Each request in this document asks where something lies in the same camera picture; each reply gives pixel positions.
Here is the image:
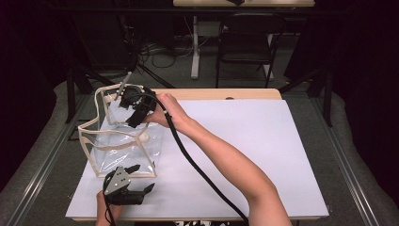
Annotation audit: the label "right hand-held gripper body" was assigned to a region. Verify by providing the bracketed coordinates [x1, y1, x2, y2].
[114, 71, 158, 118]

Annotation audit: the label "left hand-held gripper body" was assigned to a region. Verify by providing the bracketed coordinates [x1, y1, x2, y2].
[103, 166, 146, 207]

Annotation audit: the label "clear bag with beige trim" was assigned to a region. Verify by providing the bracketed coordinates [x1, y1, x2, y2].
[77, 83, 167, 179]

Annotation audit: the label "person's left hand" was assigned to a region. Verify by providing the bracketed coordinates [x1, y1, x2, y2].
[95, 190, 123, 220]

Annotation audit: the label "person's right hand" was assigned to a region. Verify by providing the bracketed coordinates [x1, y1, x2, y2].
[145, 92, 193, 133]

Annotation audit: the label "black tripod legs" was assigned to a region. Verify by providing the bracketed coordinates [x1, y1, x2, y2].
[136, 63, 176, 89]

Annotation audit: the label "white desk with legs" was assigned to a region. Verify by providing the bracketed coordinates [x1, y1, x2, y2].
[172, 0, 316, 81]

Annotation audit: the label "black metal stand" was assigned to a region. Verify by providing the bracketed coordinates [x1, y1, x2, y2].
[324, 70, 334, 128]
[64, 67, 77, 124]

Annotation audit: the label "wooden table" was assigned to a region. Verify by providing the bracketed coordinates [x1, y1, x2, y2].
[65, 88, 330, 222]

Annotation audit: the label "black folding chair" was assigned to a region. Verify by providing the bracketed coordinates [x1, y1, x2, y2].
[215, 13, 287, 89]

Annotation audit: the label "white table mat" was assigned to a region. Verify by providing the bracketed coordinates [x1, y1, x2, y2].
[65, 99, 330, 219]

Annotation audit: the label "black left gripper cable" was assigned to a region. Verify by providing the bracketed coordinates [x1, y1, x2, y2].
[102, 171, 117, 226]

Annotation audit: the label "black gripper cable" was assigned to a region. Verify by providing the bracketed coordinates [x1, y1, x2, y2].
[102, 171, 117, 226]
[133, 91, 250, 226]

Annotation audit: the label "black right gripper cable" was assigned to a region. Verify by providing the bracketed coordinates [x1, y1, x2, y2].
[133, 91, 250, 226]

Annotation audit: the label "tangle of floor cables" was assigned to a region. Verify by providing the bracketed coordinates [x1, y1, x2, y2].
[137, 39, 196, 69]

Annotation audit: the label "grey metal floor rail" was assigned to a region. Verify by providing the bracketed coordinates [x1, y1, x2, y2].
[309, 97, 381, 226]
[6, 93, 92, 226]

